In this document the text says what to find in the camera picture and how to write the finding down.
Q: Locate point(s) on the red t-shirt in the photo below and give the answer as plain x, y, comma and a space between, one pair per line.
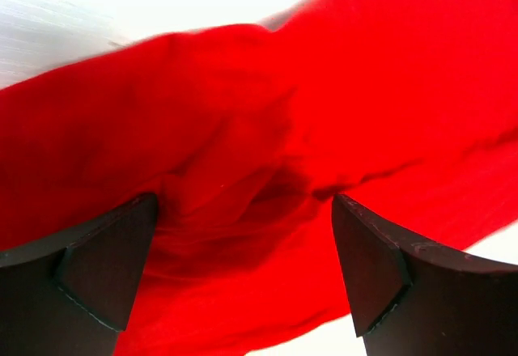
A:
245, 135

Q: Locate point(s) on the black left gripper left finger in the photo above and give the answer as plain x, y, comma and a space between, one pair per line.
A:
72, 292

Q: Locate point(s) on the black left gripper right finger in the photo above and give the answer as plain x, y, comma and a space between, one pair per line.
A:
412, 296

